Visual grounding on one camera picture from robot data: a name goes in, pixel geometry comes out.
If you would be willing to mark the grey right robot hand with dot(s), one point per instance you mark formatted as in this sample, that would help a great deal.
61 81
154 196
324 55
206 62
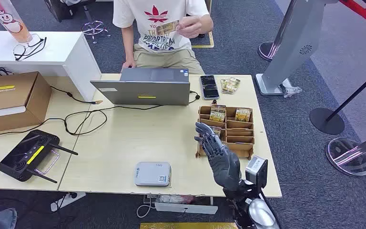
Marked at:
224 167

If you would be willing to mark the person's right hand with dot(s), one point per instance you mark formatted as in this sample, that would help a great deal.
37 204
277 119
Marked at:
128 64

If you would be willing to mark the person's left hand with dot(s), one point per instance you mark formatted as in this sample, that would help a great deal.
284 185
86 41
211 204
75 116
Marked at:
191 28

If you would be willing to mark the gold patterned ID card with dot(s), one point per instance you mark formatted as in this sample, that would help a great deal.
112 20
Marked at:
167 27

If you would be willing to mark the stack of gold cards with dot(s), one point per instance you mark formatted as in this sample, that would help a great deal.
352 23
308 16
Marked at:
230 85

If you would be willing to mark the grey card reader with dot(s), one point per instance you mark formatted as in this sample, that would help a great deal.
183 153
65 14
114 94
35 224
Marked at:
151 173

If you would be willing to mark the wooden card organizer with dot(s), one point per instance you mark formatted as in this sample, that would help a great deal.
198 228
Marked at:
239 139

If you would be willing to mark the person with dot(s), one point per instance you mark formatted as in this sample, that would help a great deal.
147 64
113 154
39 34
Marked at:
157 41

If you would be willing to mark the gold hotel key card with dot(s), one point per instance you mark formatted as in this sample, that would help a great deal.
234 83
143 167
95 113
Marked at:
217 115
217 131
243 115

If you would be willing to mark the yellow floor tape outline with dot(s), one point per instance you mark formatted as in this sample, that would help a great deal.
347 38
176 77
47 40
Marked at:
202 46

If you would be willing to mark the grey laptop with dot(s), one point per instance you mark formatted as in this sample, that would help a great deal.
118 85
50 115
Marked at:
145 91

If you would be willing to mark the chrome stool base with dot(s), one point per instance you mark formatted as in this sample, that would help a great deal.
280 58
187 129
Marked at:
93 29

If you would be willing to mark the white box under table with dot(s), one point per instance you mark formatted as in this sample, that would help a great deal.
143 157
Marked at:
183 208

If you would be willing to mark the black smartphone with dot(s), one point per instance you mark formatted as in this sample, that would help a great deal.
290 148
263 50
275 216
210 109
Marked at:
209 87

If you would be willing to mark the white counter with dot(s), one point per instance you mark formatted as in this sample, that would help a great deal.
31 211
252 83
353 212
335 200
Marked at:
60 53

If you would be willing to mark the gold floor tape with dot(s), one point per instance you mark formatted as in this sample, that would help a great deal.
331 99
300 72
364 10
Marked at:
186 226

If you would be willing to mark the dark round stanchion base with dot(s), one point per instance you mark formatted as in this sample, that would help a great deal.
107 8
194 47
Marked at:
265 50

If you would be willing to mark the black office chair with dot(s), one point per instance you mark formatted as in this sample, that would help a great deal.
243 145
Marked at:
58 11

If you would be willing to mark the clear plastic bag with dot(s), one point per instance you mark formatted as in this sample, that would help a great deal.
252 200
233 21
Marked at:
290 91

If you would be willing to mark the silver kiosk stand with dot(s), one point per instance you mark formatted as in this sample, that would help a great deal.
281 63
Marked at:
296 41

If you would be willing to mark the black-framed glasses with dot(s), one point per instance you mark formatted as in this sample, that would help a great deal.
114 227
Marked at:
20 50

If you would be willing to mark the black stanchion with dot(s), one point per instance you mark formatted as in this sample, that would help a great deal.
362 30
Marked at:
326 121

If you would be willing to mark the brown cardboard box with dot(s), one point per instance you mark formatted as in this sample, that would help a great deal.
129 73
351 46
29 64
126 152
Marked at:
12 94

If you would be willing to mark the chrome base stanchion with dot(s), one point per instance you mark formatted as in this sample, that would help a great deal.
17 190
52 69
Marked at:
348 156

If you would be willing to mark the snowman print cup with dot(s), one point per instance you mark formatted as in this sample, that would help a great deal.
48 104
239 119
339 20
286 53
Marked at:
9 22

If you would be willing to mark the black remote controller with antennas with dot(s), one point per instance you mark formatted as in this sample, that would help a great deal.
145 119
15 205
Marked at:
25 155

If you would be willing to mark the white power strip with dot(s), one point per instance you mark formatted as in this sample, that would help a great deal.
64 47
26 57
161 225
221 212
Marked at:
64 202

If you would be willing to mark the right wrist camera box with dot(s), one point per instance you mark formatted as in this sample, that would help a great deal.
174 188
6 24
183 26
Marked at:
256 172

